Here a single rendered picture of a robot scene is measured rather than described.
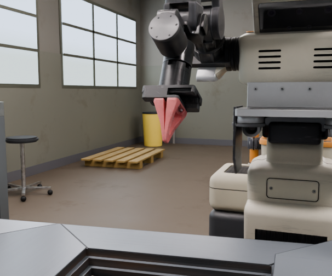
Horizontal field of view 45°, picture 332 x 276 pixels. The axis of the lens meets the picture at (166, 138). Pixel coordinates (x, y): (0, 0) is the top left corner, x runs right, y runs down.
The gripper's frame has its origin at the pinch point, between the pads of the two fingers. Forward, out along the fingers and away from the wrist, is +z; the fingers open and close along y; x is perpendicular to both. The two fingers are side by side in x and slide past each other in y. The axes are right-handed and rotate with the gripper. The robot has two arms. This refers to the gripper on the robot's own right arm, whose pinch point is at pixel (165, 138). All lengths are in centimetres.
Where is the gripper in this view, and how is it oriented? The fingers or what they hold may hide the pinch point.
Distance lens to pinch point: 73.0
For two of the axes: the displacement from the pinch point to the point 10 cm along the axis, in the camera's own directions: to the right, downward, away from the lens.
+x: 3.1, 3.4, 8.9
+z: -1.5, 9.4, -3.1
